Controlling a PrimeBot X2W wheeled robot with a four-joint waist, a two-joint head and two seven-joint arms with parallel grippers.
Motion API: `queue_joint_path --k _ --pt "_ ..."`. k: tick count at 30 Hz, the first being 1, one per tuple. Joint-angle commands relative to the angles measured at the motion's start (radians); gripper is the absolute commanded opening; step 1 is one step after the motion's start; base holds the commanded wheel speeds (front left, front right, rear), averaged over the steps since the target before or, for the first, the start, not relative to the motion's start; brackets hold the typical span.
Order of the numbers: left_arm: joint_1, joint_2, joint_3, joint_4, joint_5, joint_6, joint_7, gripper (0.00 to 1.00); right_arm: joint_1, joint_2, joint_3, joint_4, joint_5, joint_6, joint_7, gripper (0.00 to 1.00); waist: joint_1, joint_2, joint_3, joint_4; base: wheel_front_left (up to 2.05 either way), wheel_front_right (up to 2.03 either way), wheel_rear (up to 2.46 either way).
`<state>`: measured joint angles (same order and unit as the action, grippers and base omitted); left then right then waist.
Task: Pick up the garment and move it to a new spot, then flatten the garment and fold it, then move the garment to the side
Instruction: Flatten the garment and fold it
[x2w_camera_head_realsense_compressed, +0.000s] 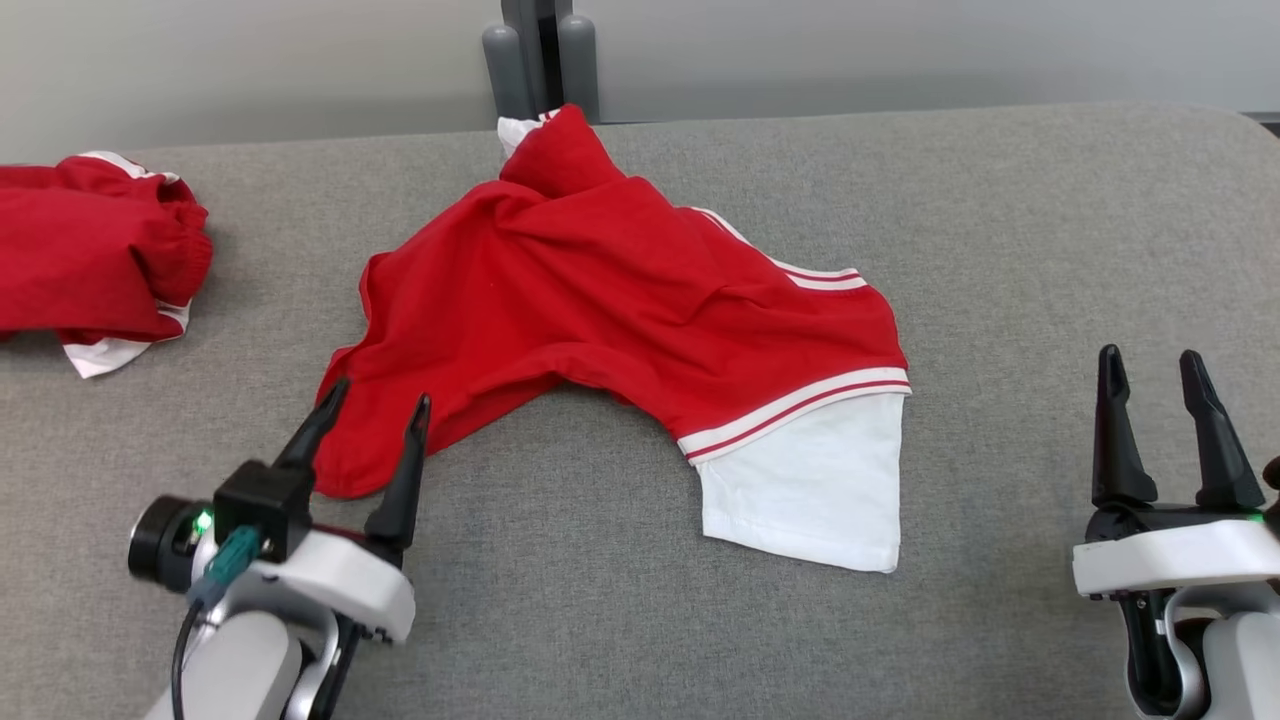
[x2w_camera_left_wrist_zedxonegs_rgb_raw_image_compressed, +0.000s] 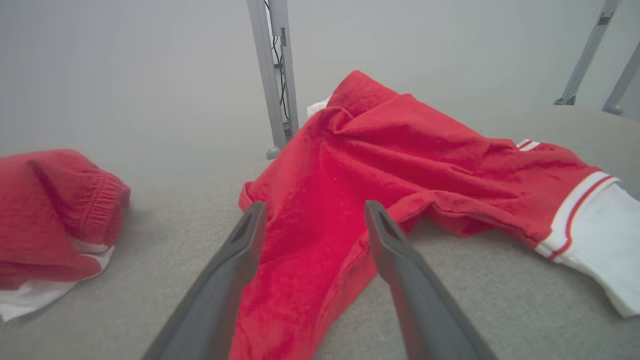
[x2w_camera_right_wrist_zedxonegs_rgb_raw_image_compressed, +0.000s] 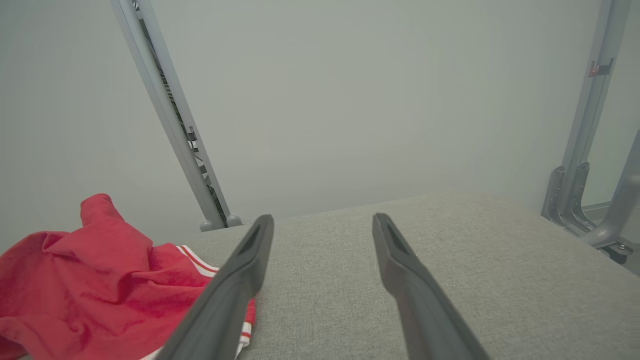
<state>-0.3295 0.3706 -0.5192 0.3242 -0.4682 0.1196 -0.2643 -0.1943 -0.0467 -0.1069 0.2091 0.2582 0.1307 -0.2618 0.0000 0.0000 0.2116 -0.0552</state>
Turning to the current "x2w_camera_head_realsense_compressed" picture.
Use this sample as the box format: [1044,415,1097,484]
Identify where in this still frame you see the grey metal partition post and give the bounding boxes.
[500,0,574,117]

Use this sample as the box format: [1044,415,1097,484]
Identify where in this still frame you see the grey foam cylinder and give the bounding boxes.
[482,24,525,123]
[557,14,599,124]

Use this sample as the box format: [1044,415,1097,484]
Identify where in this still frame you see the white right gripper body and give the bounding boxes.
[1073,503,1280,601]

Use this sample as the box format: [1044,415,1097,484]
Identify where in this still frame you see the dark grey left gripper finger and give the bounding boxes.
[363,393,433,559]
[275,378,351,471]

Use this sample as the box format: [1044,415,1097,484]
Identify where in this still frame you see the red white-sleeved T-shirt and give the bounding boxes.
[315,103,913,574]

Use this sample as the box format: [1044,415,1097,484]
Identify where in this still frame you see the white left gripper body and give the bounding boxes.
[248,530,417,643]

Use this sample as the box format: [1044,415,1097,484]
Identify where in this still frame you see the red elastic-waist shorts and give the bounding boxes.
[0,150,214,380]

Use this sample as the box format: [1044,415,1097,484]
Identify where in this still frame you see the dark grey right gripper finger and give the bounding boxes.
[1178,349,1267,511]
[1091,344,1159,508]

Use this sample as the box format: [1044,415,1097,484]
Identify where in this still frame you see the left teal-plug black cable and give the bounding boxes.
[172,527,263,720]

